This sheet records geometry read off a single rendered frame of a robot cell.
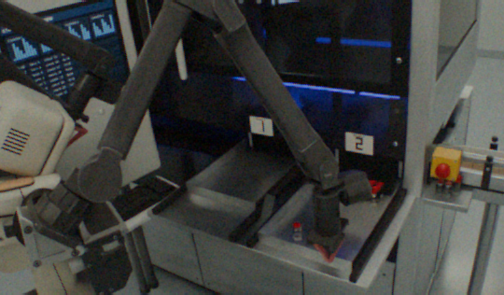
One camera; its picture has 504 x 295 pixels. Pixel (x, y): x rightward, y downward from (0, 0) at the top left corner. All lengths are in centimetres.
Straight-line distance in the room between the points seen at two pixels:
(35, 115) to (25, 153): 8
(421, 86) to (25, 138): 93
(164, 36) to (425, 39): 64
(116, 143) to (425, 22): 77
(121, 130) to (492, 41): 537
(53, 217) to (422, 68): 91
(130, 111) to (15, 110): 23
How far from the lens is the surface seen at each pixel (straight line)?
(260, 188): 139
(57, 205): 84
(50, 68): 147
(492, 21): 584
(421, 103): 121
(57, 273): 114
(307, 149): 89
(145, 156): 171
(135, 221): 149
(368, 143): 131
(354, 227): 121
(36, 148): 94
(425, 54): 117
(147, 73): 82
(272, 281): 188
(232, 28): 83
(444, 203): 134
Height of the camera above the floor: 163
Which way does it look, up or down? 27 degrees down
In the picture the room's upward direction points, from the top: 6 degrees counter-clockwise
